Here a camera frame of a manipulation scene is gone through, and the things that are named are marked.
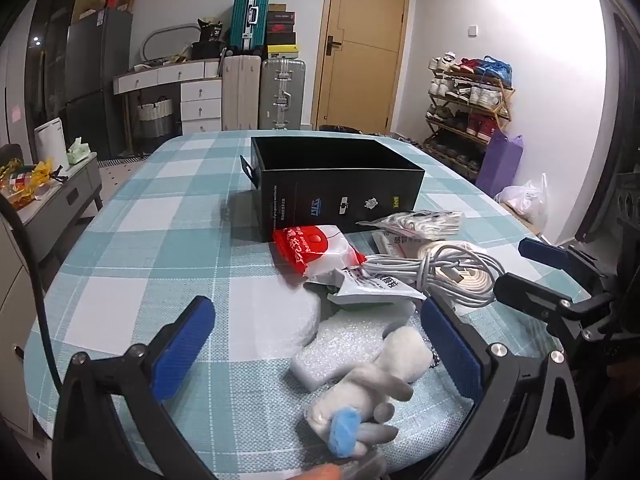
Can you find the white oval hoop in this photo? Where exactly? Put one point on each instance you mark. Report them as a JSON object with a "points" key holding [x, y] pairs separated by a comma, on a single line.
{"points": [[150, 40]]}

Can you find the teal suitcase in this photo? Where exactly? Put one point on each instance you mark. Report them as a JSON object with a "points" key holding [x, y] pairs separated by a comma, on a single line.
{"points": [[247, 20]]}

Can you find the white cabinet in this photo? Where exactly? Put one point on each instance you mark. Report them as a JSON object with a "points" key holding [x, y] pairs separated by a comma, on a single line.
{"points": [[15, 320]]}

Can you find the grey cabinet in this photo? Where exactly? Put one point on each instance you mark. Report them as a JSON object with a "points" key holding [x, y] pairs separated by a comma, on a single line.
{"points": [[65, 200]]}

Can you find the teal checked tablecloth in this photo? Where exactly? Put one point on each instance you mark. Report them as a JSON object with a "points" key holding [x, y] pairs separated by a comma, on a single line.
{"points": [[150, 240]]}

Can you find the black red shoe box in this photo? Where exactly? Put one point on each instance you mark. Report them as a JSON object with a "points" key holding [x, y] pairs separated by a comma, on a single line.
{"points": [[280, 22]]}

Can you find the rows of sneakers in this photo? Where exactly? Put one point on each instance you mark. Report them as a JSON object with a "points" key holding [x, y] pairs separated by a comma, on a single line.
{"points": [[480, 95]]}

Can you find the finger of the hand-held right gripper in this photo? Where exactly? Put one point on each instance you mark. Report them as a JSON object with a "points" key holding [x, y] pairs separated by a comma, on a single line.
{"points": [[545, 252], [525, 292]]}

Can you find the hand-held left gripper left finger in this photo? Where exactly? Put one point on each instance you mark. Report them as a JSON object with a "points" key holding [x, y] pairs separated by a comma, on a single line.
{"points": [[182, 345]]}

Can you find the yellow and red bags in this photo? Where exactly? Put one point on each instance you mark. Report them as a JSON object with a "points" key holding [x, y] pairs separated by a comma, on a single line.
{"points": [[30, 180]]}

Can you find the white desk with drawers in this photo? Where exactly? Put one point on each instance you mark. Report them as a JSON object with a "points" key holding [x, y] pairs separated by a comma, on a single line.
{"points": [[200, 95]]}

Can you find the white foam block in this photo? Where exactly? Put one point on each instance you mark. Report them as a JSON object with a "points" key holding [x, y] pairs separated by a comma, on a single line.
{"points": [[325, 360]]}

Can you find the wooden shoe rack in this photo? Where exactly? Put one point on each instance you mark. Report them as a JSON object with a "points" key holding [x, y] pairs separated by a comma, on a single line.
{"points": [[502, 105]]}

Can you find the orange soft toy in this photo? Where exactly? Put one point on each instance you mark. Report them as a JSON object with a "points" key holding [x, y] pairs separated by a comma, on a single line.
{"points": [[322, 471]]}

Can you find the grey refrigerator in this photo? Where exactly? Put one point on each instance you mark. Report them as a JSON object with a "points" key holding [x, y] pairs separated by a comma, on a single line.
{"points": [[95, 70]]}

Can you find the beige suitcase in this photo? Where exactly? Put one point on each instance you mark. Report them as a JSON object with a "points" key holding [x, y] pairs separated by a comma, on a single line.
{"points": [[240, 95]]}

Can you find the black cardboard box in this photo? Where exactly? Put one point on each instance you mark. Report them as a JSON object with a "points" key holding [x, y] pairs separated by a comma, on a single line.
{"points": [[325, 200]]}

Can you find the green tissue pack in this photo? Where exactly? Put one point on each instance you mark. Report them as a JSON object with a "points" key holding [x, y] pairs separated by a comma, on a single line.
{"points": [[79, 152]]}

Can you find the yellow black shoe box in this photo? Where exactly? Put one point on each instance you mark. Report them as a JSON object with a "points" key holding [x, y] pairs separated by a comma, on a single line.
{"points": [[281, 52]]}

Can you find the green and white medicine packet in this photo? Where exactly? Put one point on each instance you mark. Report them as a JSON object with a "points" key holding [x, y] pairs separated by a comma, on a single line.
{"points": [[375, 285]]}

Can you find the red and white packet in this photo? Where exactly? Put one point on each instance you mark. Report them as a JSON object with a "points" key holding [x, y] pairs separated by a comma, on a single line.
{"points": [[310, 250]]}

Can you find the black paper bag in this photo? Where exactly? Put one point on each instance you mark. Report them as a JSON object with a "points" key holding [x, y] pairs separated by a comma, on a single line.
{"points": [[209, 30]]}

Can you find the wooden door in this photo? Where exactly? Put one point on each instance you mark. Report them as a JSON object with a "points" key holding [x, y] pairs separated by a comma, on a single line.
{"points": [[370, 85]]}

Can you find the white paper packet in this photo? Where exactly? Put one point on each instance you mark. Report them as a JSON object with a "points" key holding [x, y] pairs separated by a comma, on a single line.
{"points": [[395, 247]]}

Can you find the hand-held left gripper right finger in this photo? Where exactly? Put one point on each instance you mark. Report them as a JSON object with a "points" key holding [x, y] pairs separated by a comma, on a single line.
{"points": [[450, 345]]}

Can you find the grey plush toy blue cap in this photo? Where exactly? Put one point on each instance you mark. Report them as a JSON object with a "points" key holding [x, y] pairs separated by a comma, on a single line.
{"points": [[370, 375]]}

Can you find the black door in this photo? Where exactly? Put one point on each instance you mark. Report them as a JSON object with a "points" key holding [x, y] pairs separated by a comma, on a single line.
{"points": [[627, 110]]}

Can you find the bagged white socks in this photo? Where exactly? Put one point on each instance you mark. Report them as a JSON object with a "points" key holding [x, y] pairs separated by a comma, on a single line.
{"points": [[420, 222]]}

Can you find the silver suitcase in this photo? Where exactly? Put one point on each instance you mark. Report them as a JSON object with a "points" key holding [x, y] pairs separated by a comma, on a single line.
{"points": [[280, 90]]}

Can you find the woven laundry basket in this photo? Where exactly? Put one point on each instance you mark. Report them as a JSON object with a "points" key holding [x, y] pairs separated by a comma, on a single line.
{"points": [[155, 117]]}

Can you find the white appliance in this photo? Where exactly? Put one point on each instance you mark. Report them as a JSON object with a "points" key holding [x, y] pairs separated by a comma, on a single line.
{"points": [[50, 140]]}

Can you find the white plastic bag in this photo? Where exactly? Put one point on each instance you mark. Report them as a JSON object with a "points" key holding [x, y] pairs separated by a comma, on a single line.
{"points": [[525, 200]]}

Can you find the purple bag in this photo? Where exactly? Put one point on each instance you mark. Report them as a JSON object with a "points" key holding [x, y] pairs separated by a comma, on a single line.
{"points": [[502, 165]]}

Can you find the black case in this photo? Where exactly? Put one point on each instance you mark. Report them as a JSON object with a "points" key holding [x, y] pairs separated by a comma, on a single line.
{"points": [[206, 51]]}

